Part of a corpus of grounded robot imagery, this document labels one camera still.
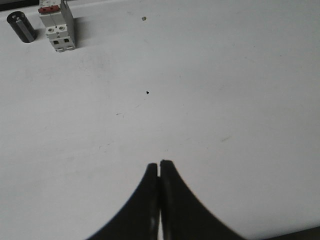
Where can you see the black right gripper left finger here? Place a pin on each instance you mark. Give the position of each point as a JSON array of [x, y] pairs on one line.
[[139, 217]]

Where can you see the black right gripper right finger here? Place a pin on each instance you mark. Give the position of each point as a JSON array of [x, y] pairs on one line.
[[183, 216]]

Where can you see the dark cylindrical capacitor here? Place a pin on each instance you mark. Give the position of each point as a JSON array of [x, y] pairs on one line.
[[21, 26]]

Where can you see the white circuit breaker red switch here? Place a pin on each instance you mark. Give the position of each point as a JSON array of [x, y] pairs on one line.
[[58, 21]]

